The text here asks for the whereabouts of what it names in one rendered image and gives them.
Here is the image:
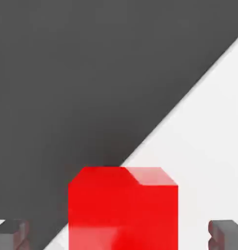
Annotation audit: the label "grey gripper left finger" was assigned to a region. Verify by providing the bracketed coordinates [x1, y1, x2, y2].
[0, 219, 30, 250]

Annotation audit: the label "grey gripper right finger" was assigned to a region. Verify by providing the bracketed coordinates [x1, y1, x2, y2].
[208, 219, 238, 250]

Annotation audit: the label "small red cube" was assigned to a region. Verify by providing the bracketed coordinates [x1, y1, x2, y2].
[68, 166, 179, 250]

